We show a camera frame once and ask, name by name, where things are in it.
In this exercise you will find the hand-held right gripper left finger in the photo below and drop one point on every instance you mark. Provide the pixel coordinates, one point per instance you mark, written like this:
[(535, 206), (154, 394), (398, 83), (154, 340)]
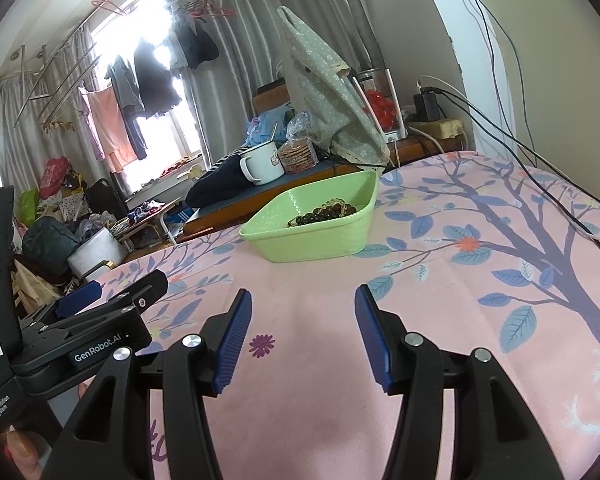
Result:
[(232, 340)]

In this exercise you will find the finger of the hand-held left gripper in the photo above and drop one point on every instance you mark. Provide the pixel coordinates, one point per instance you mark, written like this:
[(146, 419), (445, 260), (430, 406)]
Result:
[(80, 296), (145, 287)]

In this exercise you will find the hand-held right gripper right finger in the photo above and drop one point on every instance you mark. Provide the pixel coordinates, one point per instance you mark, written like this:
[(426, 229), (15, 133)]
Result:
[(372, 340)]

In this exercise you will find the green plastic tray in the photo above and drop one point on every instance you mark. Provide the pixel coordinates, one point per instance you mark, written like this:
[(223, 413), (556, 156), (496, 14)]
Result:
[(305, 245)]

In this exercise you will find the person's left hand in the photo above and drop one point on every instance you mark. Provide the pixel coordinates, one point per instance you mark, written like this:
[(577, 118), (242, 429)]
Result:
[(25, 460)]

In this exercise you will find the white storage box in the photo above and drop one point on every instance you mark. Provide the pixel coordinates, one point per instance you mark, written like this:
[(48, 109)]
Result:
[(97, 255)]

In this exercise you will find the beige paper bag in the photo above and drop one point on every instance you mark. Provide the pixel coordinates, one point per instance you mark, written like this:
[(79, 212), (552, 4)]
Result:
[(35, 285)]

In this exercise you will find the dark green bag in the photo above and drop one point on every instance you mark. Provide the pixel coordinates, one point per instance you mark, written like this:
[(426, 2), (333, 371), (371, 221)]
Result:
[(50, 242)]

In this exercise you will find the pink printed tablecloth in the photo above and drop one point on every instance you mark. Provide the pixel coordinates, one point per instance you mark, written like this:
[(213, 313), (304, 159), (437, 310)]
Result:
[(305, 320)]

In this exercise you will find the small folding table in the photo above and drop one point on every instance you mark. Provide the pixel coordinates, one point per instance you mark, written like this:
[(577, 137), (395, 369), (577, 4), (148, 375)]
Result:
[(145, 215)]

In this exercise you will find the blue shoe box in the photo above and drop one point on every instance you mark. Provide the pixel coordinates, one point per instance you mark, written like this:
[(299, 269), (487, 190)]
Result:
[(180, 220)]

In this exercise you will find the black bag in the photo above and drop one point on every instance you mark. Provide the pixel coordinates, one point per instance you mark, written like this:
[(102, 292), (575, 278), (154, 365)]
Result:
[(105, 197)]

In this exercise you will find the green plastic bag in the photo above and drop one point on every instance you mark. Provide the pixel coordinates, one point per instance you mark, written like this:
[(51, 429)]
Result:
[(27, 207)]

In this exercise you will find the red bag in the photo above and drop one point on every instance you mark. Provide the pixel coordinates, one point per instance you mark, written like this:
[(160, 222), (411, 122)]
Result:
[(55, 177)]

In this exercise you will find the dark navy folded clothing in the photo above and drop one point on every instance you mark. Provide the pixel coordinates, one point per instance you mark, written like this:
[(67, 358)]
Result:
[(220, 185)]

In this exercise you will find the pink hanging garment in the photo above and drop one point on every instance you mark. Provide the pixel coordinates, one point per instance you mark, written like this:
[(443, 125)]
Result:
[(110, 125)]

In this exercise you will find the white enamel mug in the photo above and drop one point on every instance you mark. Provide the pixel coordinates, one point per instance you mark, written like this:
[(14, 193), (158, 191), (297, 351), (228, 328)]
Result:
[(262, 165)]

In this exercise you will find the wicker basket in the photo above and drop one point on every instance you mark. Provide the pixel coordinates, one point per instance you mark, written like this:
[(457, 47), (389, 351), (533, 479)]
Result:
[(297, 157)]

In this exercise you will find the blue cloth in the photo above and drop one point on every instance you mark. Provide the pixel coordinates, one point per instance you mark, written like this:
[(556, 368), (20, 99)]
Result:
[(265, 130)]

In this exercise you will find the dark hanging garment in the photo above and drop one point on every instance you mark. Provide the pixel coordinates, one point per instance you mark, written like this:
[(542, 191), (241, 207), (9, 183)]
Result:
[(152, 80)]

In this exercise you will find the metal clothes drying rack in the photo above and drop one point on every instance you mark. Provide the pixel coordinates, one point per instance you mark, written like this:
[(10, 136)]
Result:
[(55, 85)]

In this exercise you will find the beige power strip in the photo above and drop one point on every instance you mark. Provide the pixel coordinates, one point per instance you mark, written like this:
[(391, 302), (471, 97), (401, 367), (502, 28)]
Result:
[(437, 128)]

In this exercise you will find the clear plastic bag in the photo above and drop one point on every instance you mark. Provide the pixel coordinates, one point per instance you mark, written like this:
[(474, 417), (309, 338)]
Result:
[(300, 127)]

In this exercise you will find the cardboard box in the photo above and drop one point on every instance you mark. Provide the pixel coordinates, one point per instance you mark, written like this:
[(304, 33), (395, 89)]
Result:
[(270, 99)]

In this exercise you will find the blender jar with red contents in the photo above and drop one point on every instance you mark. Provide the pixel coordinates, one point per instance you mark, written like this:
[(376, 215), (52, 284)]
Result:
[(380, 105)]

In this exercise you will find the black power adapter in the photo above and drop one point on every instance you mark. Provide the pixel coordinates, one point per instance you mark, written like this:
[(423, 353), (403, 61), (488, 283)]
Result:
[(426, 105)]

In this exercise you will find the grey-green floral cloth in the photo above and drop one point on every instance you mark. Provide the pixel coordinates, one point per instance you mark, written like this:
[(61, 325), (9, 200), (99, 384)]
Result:
[(325, 100)]

